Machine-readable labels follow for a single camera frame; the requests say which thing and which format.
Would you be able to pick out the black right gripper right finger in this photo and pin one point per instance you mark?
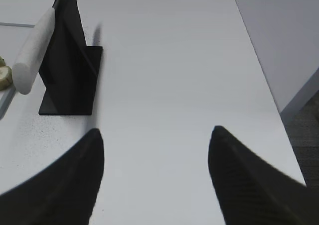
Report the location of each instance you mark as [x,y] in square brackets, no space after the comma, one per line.
[250,191]

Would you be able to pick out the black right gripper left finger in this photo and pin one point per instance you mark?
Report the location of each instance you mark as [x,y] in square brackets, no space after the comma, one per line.
[64,193]

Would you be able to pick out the banana slice far right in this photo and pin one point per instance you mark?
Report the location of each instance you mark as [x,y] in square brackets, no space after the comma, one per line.
[5,77]

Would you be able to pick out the banana slice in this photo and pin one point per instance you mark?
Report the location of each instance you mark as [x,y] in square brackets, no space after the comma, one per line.
[5,77]
[2,62]

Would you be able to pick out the banana slice upper right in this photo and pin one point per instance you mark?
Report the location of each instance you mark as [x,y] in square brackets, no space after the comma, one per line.
[2,62]

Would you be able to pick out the deer print cutting board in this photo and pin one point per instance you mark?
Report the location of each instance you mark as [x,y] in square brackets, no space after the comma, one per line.
[6,97]

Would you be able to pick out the black knife stand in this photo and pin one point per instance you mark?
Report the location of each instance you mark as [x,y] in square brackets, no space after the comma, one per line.
[70,67]

